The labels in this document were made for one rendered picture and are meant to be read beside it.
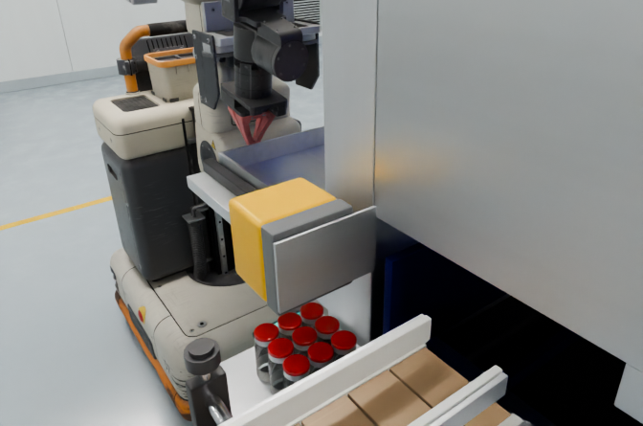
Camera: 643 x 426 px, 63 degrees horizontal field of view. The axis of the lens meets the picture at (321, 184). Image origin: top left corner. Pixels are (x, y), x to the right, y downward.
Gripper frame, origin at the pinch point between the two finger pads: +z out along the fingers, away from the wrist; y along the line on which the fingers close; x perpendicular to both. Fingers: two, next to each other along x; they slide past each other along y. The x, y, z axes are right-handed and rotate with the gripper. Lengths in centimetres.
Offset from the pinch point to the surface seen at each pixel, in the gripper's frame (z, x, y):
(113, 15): 116, 108, -468
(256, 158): 2.2, 0.0, 1.3
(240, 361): -3.4, -23.3, 39.0
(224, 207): 1.3, -11.3, 11.9
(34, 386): 103, -42, -59
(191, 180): 3.3, -11.2, 0.7
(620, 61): -35, -13, 56
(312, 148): 2.8, 10.6, 2.1
